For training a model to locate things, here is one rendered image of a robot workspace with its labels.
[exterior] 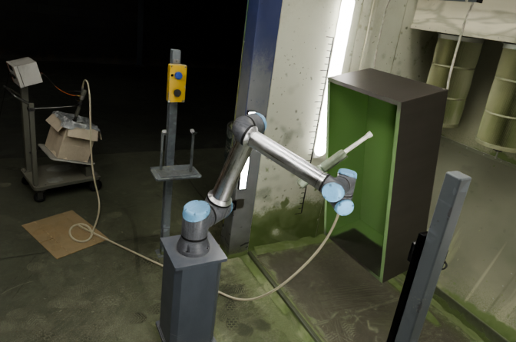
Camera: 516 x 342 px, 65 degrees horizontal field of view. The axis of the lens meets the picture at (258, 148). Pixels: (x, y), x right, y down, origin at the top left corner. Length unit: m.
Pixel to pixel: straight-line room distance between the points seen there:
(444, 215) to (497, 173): 2.48
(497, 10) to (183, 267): 2.62
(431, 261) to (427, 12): 2.64
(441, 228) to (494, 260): 2.21
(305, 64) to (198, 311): 1.85
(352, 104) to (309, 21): 0.70
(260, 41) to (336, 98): 0.67
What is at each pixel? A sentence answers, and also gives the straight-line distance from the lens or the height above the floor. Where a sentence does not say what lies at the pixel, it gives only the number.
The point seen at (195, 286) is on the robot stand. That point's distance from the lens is 2.43.
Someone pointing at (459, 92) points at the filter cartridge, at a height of 1.55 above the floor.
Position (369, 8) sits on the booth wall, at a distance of 3.41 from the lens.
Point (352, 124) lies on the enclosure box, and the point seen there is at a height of 1.32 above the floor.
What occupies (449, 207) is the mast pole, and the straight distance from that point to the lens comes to 1.24.
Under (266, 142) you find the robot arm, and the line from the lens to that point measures 1.94.
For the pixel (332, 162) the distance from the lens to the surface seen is 2.25.
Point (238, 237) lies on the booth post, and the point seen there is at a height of 0.19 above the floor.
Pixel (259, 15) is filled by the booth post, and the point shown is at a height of 1.93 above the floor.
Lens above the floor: 2.00
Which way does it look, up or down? 19 degrees down
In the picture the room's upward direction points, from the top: 8 degrees clockwise
